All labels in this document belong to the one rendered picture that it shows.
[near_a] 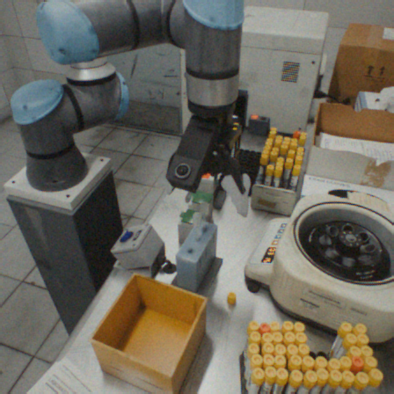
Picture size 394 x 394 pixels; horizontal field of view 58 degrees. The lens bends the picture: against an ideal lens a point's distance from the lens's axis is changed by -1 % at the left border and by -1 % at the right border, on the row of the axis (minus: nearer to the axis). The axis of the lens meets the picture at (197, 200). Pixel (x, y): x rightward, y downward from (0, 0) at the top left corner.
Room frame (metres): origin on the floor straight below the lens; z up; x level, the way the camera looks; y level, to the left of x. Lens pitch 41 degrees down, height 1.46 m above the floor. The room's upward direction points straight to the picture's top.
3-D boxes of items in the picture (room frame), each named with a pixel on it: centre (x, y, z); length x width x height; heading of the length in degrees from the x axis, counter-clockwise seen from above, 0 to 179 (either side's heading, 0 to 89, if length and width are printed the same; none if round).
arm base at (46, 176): (0.76, 0.36, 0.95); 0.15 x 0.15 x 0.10
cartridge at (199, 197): (0.61, -0.01, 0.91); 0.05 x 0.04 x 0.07; 71
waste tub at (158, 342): (0.29, 0.07, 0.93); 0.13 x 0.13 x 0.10; 67
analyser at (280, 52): (1.14, -0.24, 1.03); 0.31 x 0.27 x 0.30; 161
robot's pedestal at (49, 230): (0.76, 0.36, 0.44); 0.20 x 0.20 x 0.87; 71
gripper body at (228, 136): (0.51, -0.02, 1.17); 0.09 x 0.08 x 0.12; 156
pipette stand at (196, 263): (0.45, 0.00, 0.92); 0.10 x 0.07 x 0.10; 156
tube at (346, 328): (0.27, -0.21, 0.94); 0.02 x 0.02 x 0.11
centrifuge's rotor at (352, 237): (0.44, -0.27, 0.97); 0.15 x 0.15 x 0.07
